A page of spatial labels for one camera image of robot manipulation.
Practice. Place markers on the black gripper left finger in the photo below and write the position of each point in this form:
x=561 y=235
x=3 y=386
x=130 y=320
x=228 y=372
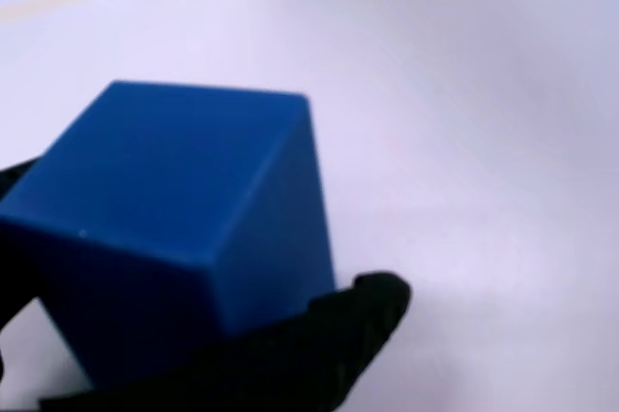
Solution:
x=14 y=179

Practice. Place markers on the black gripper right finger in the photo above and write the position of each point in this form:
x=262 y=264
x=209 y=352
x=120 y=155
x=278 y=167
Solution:
x=300 y=354

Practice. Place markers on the blue cube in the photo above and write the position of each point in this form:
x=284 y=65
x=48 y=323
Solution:
x=159 y=209

